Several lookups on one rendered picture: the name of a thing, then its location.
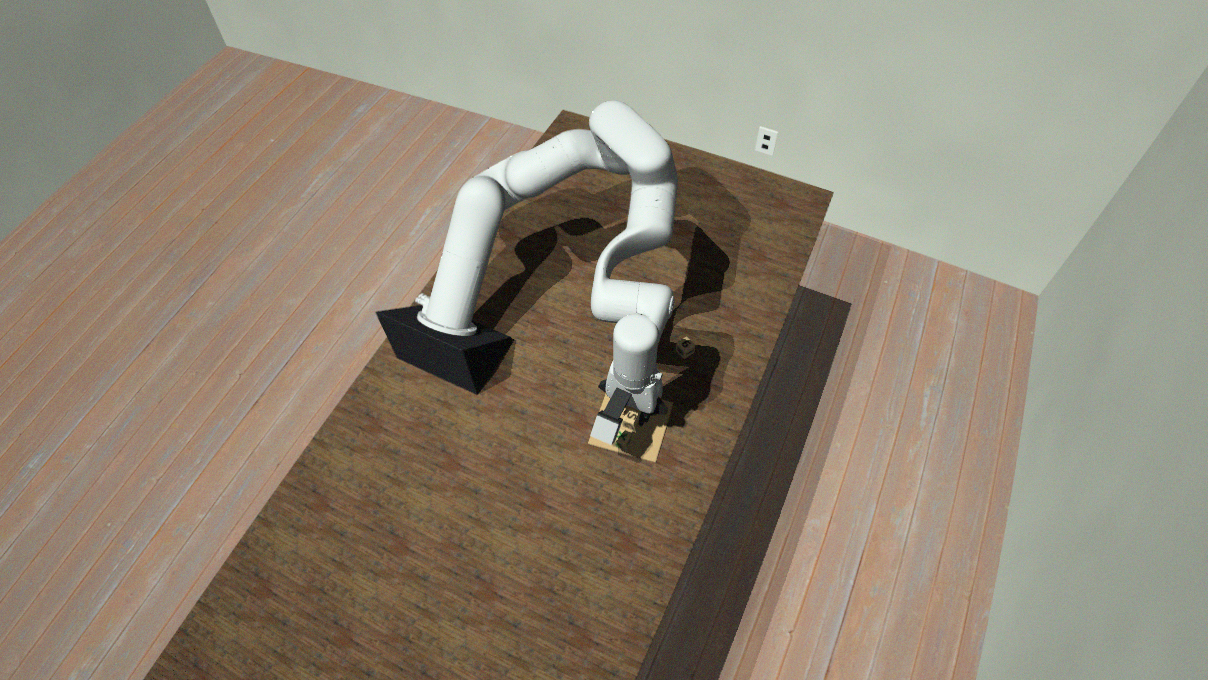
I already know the cream block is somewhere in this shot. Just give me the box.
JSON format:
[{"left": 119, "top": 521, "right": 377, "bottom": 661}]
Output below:
[
  {"left": 676, "top": 337, "right": 695, "bottom": 359},
  {"left": 612, "top": 428, "right": 632, "bottom": 451},
  {"left": 622, "top": 408, "right": 641, "bottom": 431}
]

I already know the cream flat mat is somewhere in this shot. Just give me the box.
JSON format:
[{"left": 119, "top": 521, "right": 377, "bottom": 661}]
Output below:
[{"left": 588, "top": 399, "right": 673, "bottom": 463}]

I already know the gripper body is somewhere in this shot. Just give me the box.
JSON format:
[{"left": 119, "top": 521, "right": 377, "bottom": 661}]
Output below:
[{"left": 606, "top": 364, "right": 662, "bottom": 413}]

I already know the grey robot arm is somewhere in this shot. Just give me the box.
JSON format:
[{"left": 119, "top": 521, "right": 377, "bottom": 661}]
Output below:
[{"left": 416, "top": 100, "right": 678, "bottom": 388}]

